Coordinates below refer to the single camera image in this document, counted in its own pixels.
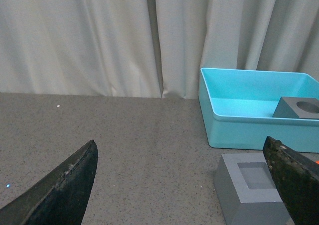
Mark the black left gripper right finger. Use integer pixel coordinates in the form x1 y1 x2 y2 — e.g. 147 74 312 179
263 136 319 225

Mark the gray cube round hole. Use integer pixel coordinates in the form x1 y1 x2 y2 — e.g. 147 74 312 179
273 97 319 119

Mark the gray cube square hole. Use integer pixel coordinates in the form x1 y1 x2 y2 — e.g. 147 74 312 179
214 153 290 225

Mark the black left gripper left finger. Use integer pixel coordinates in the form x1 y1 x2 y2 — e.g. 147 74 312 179
0 140 98 225

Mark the blue plastic box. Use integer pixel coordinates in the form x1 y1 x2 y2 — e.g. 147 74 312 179
199 68 319 153

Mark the white curtain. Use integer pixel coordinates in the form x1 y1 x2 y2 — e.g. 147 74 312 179
0 0 319 99

